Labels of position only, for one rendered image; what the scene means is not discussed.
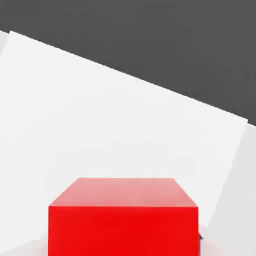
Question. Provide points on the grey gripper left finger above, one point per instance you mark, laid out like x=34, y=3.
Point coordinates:
x=42, y=250

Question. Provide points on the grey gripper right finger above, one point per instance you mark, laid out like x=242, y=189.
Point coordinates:
x=200, y=246

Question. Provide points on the small red cube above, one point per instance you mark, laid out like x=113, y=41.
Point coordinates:
x=123, y=230

